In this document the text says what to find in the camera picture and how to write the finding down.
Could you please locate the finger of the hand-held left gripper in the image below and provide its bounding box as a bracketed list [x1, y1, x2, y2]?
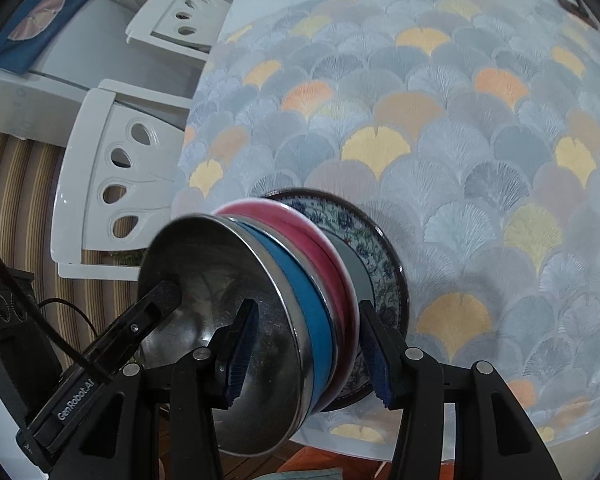
[97, 281, 184, 377]

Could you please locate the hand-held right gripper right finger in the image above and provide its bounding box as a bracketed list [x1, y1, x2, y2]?
[358, 300, 563, 480]

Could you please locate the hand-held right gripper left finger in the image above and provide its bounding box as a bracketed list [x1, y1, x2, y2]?
[80, 299, 259, 480]

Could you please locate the blue steel bowl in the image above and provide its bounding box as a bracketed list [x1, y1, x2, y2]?
[137, 212, 338, 457]

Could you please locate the red steel bowl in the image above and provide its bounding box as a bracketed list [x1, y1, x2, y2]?
[215, 202, 349, 401]

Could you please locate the blue patterned plate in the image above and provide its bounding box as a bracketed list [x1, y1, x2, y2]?
[252, 189, 411, 411]

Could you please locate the pink bowl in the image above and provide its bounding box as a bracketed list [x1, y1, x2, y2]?
[225, 199, 363, 401]

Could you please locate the orange cloth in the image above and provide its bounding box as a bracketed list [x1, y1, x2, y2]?
[275, 447, 396, 480]

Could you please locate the white chair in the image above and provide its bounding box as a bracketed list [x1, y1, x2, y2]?
[50, 79, 196, 281]
[125, 0, 238, 63]

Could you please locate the brown striped rug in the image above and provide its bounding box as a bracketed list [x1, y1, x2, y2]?
[0, 130, 146, 461]

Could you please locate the fan patterned table mat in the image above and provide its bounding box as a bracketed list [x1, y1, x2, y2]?
[170, 0, 600, 446]

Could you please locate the blue cloth with pink fan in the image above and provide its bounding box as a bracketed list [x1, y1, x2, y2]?
[0, 0, 101, 73]

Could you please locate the black cable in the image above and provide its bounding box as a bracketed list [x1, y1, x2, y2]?
[0, 230, 108, 380]

